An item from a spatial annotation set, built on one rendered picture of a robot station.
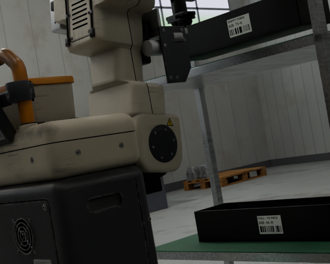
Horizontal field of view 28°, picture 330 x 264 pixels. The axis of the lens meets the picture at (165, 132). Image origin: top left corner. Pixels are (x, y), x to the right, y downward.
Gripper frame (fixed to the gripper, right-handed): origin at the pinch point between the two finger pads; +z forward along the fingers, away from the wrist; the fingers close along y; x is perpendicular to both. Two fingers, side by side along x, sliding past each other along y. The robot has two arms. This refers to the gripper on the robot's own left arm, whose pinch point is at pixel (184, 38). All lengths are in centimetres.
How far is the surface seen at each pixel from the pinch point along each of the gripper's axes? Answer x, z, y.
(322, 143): -720, 100, 429
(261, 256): 26, 75, -40
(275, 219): 12, 67, -37
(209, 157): -16, 47, 14
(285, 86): -721, -2, 482
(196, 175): -472, 104, 476
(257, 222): 12, 68, -30
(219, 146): -595, 76, 536
